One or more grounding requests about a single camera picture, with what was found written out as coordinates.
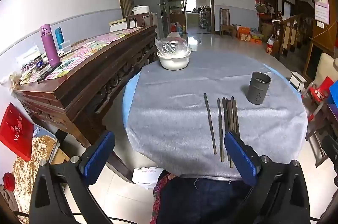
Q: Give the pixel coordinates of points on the white small stool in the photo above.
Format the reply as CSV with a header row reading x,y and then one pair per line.
x,y
297,80

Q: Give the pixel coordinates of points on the red child chair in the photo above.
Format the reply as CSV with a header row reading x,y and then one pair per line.
x,y
320,90

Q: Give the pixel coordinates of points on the grey metal chopstick holder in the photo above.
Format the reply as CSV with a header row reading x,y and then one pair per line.
x,y
258,89

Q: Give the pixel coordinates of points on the person's dark trousers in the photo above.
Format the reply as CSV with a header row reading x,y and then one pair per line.
x,y
206,203

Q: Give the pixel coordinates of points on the dark wooden chair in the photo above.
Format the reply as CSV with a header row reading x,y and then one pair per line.
x,y
132,20

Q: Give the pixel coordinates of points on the group of plastic bottles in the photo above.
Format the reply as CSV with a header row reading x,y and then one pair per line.
x,y
178,28

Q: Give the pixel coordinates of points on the gold patterned cloth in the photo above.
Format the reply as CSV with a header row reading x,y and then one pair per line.
x,y
34,160

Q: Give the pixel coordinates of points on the grey tablecloth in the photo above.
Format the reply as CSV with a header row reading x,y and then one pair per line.
x,y
171,113

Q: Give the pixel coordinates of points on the brown wooden chair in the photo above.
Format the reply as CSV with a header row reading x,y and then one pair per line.
x,y
225,19

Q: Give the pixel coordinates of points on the pink wall calendar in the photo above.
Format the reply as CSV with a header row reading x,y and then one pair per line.
x,y
322,7

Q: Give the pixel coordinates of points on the white chest freezer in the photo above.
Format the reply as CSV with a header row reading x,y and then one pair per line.
x,y
117,25

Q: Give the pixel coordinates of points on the clear plastic bag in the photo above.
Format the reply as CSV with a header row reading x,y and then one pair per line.
x,y
171,44

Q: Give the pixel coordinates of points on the purple thermos bottle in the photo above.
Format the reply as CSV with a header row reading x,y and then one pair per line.
x,y
50,44

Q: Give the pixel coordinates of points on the white plastic box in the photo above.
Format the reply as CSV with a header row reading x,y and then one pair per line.
x,y
146,177

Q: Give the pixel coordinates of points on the blue tablecloth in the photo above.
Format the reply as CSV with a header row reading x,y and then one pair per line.
x,y
129,108

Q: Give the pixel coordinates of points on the floral sideboard cover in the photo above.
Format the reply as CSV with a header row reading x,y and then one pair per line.
x,y
87,48

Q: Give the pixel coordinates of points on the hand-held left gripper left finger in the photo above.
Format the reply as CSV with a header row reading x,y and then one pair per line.
x,y
97,158

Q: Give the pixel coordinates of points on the teal bottle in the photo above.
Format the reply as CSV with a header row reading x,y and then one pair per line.
x,y
59,38

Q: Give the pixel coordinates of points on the dark wooden table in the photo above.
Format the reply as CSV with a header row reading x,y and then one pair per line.
x,y
319,134

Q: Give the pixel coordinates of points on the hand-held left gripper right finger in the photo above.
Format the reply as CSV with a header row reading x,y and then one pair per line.
x,y
240,158

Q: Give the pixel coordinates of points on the red patterned cloth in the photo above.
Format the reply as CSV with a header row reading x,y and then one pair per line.
x,y
158,200

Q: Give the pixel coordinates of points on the clear plastic container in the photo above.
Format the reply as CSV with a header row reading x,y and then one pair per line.
x,y
66,47

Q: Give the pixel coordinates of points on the yellow red box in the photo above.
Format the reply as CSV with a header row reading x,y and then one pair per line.
x,y
269,48

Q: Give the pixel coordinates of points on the red round object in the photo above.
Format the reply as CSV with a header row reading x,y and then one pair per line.
x,y
9,181

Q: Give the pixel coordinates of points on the black smartphone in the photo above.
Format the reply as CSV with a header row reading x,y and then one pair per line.
x,y
50,71

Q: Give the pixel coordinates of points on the metal kitchen rack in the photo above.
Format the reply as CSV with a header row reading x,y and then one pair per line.
x,y
204,18

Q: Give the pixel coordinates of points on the small glass jar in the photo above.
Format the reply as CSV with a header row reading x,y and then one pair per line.
x,y
40,63

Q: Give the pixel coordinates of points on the cream armchair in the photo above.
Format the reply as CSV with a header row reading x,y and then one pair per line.
x,y
326,65

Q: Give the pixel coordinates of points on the white bowl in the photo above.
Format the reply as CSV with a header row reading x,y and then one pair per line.
x,y
174,63

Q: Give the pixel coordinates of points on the wooden stair railing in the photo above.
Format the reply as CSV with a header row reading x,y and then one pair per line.
x,y
290,34

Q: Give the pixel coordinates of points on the blue cloth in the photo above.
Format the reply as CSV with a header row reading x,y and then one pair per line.
x,y
333,94

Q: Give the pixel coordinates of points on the orange cardboard box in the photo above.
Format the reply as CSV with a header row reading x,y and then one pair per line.
x,y
244,34

